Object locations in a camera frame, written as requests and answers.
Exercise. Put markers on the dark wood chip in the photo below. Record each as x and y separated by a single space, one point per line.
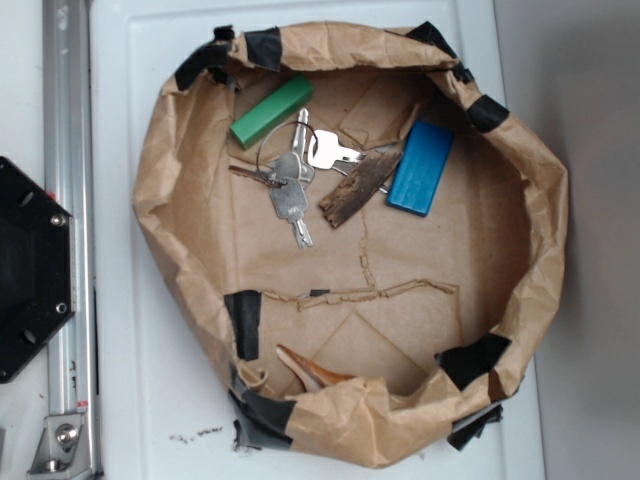
358 187

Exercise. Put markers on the metal corner bracket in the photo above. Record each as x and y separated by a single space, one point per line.
63 450

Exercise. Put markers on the silver key pointing right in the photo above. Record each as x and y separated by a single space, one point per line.
325 149

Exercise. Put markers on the blue rectangular block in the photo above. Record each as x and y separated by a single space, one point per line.
419 171

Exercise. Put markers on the silver key pointing up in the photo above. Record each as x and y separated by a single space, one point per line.
291 165

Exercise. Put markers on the orange white seashell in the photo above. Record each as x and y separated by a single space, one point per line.
313 376

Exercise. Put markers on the small bronze key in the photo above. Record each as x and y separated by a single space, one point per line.
256 175

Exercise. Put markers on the green rectangular block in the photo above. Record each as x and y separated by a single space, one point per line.
253 125

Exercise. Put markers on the white plastic tray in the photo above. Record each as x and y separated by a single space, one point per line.
164 413

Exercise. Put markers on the aluminium extrusion rail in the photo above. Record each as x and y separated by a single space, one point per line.
72 353

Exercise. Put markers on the silver key pointing down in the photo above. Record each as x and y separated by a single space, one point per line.
290 203

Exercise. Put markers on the brown paper bag bin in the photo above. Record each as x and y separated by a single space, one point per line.
436 317

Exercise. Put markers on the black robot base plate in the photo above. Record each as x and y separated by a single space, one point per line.
36 284

